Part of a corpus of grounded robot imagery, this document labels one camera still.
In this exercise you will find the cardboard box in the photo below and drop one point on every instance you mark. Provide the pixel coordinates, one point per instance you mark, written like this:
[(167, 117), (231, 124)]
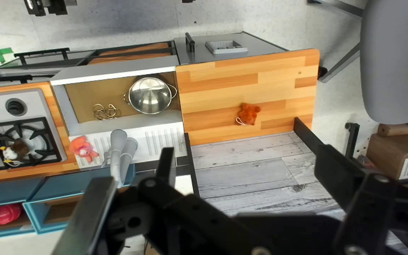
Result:
[(388, 151)]

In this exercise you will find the orange stuffed animal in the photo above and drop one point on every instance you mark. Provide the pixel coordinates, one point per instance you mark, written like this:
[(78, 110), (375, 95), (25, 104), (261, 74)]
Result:
[(246, 114)]

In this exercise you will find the black stove grate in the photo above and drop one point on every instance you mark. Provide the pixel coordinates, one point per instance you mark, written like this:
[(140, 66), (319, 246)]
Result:
[(27, 142)]

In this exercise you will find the pink stuffed animal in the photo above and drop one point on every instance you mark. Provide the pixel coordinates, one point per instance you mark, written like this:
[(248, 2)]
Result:
[(82, 148)]

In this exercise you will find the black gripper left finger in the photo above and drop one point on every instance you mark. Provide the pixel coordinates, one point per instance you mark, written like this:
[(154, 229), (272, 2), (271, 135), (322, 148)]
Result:
[(167, 168)]

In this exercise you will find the grey stove panel with knobs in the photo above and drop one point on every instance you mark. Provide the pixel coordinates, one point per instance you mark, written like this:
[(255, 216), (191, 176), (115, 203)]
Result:
[(27, 105)]

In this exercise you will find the brown white stuffed animal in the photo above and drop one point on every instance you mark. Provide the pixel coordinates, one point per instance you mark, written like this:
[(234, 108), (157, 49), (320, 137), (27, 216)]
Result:
[(14, 154)]

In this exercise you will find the black kitchen frame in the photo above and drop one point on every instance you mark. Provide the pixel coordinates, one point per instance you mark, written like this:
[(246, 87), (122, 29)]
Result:
[(40, 66)]

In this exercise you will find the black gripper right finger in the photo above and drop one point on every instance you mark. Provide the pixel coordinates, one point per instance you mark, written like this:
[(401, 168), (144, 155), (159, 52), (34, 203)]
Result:
[(340, 176)]

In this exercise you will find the white toy sink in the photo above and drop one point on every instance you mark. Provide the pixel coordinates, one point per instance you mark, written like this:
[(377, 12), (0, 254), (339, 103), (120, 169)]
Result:
[(92, 105)]

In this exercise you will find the grey toy faucet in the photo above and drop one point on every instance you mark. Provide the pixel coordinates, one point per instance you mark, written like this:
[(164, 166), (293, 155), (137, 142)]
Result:
[(120, 155)]

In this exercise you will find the grey office chair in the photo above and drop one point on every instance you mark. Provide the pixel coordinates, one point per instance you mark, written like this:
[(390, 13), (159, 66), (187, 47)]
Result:
[(384, 60)]

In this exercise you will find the steel pot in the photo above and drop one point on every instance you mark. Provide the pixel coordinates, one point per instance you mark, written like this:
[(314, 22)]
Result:
[(150, 95)]

